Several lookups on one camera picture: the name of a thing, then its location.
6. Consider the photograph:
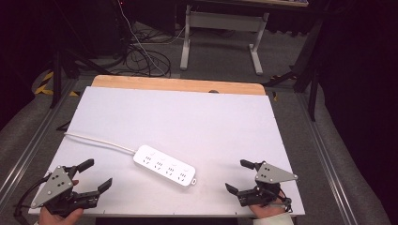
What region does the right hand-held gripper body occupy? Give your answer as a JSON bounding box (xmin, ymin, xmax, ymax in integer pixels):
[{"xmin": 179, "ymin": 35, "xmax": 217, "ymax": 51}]
[{"xmin": 237, "ymin": 160, "xmax": 299, "ymax": 209}]

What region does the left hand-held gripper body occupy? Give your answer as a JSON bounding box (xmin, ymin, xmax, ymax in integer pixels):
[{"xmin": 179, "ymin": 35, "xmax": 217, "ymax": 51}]
[{"xmin": 30, "ymin": 165, "xmax": 99, "ymax": 218}]

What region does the white power strip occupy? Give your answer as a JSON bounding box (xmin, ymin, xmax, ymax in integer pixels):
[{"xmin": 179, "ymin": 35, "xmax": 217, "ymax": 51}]
[{"xmin": 132, "ymin": 144, "xmax": 198, "ymax": 188}]

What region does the person's left hand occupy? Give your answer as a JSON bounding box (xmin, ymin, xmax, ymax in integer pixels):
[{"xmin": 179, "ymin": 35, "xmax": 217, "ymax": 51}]
[{"xmin": 38, "ymin": 179, "xmax": 84, "ymax": 225}]

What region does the person's right hand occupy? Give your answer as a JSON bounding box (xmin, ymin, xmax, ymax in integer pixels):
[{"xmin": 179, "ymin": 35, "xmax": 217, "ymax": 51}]
[{"xmin": 250, "ymin": 202, "xmax": 287, "ymax": 220}]

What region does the white table mat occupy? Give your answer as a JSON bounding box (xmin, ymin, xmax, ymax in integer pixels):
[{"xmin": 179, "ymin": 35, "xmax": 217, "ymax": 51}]
[{"xmin": 28, "ymin": 86, "xmax": 306, "ymax": 218}]

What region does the yellow black hazard tape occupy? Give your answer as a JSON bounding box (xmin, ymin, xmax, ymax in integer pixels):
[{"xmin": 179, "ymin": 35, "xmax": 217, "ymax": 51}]
[{"xmin": 33, "ymin": 70, "xmax": 80, "ymax": 98}]

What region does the black tripod stand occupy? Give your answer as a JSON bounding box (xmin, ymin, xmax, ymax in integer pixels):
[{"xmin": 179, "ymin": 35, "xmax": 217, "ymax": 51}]
[{"xmin": 49, "ymin": 0, "xmax": 111, "ymax": 110}]

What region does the black metal stand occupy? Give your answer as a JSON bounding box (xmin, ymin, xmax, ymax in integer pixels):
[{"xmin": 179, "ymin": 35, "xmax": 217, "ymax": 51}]
[{"xmin": 263, "ymin": 17, "xmax": 325, "ymax": 122}]

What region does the white power strip cable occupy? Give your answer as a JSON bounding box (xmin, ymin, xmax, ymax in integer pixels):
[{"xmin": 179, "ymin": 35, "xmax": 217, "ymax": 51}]
[{"xmin": 63, "ymin": 131, "xmax": 139, "ymax": 155}]

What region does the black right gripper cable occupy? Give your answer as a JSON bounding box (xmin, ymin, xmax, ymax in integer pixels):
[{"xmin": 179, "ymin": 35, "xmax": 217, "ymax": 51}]
[{"xmin": 274, "ymin": 187, "xmax": 294, "ymax": 214}]

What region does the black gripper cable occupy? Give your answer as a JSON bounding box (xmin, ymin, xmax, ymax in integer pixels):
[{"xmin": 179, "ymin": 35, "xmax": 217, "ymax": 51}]
[
  {"xmin": 274, "ymin": 187, "xmax": 294, "ymax": 214},
  {"xmin": 13, "ymin": 172, "xmax": 53, "ymax": 221}
]

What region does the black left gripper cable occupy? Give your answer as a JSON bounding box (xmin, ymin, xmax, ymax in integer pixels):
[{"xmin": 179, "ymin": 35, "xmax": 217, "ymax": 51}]
[{"xmin": 13, "ymin": 172, "xmax": 53, "ymax": 221}]

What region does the metal floor rail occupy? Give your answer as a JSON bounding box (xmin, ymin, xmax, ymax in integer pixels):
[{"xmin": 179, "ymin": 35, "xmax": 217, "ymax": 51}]
[
  {"xmin": 297, "ymin": 93, "xmax": 360, "ymax": 225},
  {"xmin": 0, "ymin": 79, "xmax": 79, "ymax": 201}
]

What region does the black floor cable bundle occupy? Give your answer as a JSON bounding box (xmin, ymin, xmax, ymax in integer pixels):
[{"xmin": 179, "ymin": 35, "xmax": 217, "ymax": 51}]
[{"xmin": 123, "ymin": 22, "xmax": 173, "ymax": 78}]

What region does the thin white floor cable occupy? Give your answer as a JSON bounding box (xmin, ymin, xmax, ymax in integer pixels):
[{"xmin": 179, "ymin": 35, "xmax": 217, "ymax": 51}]
[{"xmin": 117, "ymin": 0, "xmax": 187, "ymax": 77}]

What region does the white metal desk frame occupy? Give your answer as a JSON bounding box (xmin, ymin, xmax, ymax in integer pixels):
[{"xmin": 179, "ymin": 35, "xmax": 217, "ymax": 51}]
[{"xmin": 179, "ymin": 4, "xmax": 270, "ymax": 76}]

